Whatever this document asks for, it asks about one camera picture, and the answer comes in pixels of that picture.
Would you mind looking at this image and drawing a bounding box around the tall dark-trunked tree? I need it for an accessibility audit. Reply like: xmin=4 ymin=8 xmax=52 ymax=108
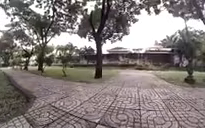
xmin=74 ymin=0 xmax=164 ymax=80

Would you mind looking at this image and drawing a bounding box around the grass patch with trees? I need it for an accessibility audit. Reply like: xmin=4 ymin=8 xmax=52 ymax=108
xmin=27 ymin=65 xmax=122 ymax=84

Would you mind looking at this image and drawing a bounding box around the low long building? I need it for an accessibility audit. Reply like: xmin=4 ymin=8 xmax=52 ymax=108
xmin=79 ymin=45 xmax=182 ymax=68

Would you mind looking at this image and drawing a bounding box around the small young tree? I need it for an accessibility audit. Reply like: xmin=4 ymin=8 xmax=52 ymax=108
xmin=55 ymin=42 xmax=78 ymax=78

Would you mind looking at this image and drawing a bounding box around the grey patterned paved path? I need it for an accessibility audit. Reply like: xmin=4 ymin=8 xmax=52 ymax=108
xmin=0 ymin=68 xmax=205 ymax=128

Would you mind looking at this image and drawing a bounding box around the leaning leafy tree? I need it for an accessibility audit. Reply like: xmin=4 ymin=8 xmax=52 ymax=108
xmin=4 ymin=0 xmax=88 ymax=73

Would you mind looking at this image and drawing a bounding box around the grass lawn with palm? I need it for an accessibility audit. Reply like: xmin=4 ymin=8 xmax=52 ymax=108
xmin=152 ymin=69 xmax=205 ymax=89

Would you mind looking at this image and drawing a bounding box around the palm tree in pot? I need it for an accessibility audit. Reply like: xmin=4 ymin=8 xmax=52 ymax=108
xmin=163 ymin=28 xmax=205 ymax=85

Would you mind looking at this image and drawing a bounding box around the row of trees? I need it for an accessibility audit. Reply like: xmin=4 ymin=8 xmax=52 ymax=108
xmin=0 ymin=29 xmax=36 ymax=72

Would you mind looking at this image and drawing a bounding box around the grass strip beside path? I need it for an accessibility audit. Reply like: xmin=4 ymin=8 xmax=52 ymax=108
xmin=0 ymin=68 xmax=34 ymax=128

